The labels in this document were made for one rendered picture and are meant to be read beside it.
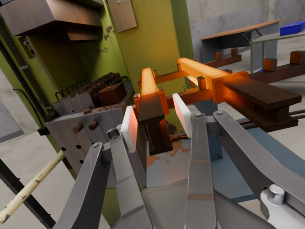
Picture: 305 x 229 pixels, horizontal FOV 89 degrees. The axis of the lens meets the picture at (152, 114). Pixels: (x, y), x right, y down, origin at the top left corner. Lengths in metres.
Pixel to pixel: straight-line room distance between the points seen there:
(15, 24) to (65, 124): 0.42
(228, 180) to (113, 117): 0.46
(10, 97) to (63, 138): 3.54
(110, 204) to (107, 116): 0.59
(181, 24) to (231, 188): 1.00
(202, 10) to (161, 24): 4.82
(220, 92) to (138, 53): 0.57
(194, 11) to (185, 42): 4.22
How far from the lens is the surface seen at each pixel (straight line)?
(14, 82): 1.16
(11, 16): 0.85
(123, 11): 0.75
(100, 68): 1.21
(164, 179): 0.47
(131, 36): 0.76
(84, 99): 0.75
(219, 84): 0.24
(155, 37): 0.74
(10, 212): 1.01
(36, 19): 0.78
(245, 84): 0.21
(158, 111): 0.16
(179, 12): 1.19
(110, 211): 1.14
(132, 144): 0.17
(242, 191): 0.44
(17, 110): 4.37
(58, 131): 0.83
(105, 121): 0.68
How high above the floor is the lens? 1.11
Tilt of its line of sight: 24 degrees down
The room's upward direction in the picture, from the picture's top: 16 degrees counter-clockwise
